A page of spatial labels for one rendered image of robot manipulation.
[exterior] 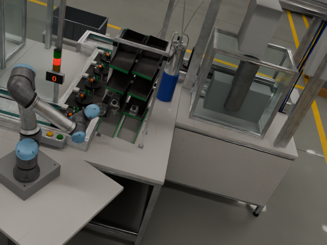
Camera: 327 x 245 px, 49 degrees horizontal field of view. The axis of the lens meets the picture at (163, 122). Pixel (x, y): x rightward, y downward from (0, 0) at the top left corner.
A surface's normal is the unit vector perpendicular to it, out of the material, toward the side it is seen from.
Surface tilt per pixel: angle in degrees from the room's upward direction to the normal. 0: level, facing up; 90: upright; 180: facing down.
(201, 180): 90
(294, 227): 0
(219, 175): 90
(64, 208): 0
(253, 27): 90
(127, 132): 45
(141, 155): 0
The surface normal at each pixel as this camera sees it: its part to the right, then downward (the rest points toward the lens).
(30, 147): 0.26, -0.66
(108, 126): -0.04, -0.18
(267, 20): -0.13, 0.57
